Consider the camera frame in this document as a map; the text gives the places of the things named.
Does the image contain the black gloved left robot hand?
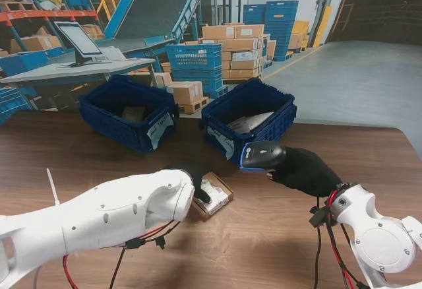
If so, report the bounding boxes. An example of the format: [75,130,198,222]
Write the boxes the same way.
[164,162,214,204]

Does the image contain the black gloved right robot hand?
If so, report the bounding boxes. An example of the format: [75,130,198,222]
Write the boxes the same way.
[266,146,344,200]

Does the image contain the brown cardboard parcel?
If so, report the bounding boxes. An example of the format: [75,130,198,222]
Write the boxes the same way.
[192,171,234,221]

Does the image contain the black and blue barcode scanner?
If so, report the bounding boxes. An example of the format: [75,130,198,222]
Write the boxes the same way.
[239,140,287,174]

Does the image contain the white padded mailer bag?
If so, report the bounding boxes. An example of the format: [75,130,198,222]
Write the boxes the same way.
[226,111,274,132]

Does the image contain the small cardboard box with label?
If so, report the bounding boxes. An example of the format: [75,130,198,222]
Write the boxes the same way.
[121,106,146,121]

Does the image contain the crumpled handwritten paper label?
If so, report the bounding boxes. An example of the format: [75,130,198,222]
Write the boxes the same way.
[206,126,235,161]

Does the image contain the blue ribbed plastic bin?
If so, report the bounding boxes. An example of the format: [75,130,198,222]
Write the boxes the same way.
[197,77,297,166]

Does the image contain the handwritten boxed parcels paper label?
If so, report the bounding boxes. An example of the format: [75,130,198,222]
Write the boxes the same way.
[146,112,175,151]

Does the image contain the blue bin boxed parcels label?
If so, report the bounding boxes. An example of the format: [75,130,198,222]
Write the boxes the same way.
[78,74,180,154]

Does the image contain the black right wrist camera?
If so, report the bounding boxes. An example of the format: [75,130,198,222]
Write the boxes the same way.
[309,205,328,228]

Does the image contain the red black left arm cables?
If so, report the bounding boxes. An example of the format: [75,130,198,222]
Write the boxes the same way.
[62,219,181,289]

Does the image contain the red black arm cables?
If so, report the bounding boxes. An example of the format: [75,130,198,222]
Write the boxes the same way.
[309,186,367,289]
[62,219,181,289]

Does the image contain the black scanner cable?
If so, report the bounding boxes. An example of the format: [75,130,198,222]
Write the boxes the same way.
[311,224,324,289]

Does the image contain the red black right arm cables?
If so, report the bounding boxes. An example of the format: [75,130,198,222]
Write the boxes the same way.
[309,186,367,289]

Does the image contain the white cable tie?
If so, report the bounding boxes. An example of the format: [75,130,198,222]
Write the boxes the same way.
[45,168,61,206]

